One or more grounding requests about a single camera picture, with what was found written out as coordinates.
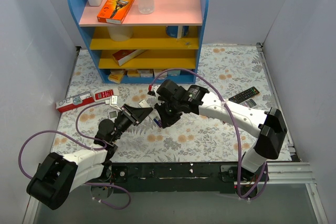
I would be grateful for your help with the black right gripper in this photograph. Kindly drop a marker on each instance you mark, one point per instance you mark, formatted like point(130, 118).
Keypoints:
point(168, 109)

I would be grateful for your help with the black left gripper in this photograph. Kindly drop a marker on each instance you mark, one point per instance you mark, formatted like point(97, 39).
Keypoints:
point(132, 114)

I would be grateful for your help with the white slim remote control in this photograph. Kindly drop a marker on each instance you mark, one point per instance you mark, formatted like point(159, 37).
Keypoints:
point(154, 116)

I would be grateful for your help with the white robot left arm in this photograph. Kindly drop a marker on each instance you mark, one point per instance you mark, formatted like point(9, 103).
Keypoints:
point(58, 175)

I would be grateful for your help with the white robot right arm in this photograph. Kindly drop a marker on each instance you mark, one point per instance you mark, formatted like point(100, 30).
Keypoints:
point(268, 127)

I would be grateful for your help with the white remote on table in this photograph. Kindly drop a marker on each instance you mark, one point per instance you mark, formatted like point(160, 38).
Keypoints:
point(112, 114)

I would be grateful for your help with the red white calculator remote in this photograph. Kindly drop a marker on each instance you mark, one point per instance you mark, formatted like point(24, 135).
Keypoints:
point(105, 95)

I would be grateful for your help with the black tv remote control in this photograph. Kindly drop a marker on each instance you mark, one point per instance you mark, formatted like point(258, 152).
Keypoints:
point(244, 95)

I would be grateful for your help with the grey ac remote control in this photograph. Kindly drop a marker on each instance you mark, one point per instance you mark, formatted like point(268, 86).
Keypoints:
point(250, 103)

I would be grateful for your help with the red white box on shelf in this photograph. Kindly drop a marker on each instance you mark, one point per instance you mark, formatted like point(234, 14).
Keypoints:
point(123, 56)

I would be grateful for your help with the blue wooden shelf unit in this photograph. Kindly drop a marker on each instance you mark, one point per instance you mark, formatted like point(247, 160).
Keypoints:
point(161, 51)

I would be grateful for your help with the red white toothpaste box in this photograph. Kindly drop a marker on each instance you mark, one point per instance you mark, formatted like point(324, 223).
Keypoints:
point(74, 102)

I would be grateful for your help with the blue white can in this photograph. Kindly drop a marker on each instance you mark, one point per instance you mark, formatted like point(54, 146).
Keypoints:
point(177, 31)

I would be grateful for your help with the white cup on shelf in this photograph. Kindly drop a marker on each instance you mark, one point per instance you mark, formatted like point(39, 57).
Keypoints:
point(120, 34)

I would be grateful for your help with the orange razor box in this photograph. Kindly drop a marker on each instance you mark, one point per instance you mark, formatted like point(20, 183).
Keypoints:
point(114, 11)

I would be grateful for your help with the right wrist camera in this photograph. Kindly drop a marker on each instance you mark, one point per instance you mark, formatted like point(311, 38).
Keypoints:
point(152, 90)

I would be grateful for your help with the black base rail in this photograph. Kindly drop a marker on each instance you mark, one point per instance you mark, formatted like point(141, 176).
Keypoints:
point(172, 177)

